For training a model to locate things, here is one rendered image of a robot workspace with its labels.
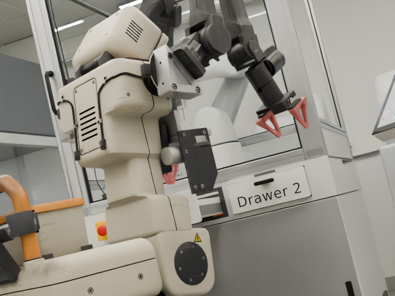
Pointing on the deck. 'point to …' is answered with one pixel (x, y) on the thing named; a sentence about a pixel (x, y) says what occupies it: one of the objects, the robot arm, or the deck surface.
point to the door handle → (50, 90)
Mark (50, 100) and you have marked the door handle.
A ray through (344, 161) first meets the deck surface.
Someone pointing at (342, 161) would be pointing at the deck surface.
